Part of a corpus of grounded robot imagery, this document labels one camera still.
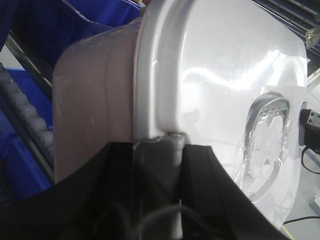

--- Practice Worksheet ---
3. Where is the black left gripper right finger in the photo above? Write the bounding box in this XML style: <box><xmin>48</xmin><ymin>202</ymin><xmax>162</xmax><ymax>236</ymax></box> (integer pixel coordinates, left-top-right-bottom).
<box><xmin>179</xmin><ymin>144</ymin><xmax>287</xmax><ymax>240</ymax></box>

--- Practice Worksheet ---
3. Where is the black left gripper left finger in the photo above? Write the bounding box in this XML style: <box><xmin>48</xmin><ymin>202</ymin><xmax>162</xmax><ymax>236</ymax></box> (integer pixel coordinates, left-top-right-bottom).
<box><xmin>0</xmin><ymin>142</ymin><xmax>134</xmax><ymax>240</ymax></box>

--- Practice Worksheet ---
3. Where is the pale pink storage bin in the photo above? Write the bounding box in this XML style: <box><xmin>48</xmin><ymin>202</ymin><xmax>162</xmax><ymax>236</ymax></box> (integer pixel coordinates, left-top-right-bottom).
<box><xmin>52</xmin><ymin>20</ymin><xmax>140</xmax><ymax>183</ymax></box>

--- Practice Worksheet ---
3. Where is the white bin lid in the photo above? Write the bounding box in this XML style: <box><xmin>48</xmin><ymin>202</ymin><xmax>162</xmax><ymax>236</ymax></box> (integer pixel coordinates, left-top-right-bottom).
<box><xmin>134</xmin><ymin>0</ymin><xmax>308</xmax><ymax>229</ymax></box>

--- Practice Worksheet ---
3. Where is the left blue bin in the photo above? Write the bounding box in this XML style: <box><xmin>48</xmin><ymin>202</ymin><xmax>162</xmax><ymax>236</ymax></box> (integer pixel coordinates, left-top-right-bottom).
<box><xmin>0</xmin><ymin>66</ymin><xmax>55</xmax><ymax>201</ymax></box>

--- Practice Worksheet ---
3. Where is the white roller conveyor track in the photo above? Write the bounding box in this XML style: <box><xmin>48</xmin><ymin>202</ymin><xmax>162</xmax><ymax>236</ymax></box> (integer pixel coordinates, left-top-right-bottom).
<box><xmin>0</xmin><ymin>61</ymin><xmax>55</xmax><ymax>161</ymax></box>

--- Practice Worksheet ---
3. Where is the blue crate at left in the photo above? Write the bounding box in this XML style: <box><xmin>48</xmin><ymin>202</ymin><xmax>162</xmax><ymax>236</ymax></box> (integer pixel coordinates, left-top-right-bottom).
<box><xmin>0</xmin><ymin>0</ymin><xmax>142</xmax><ymax>75</ymax></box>

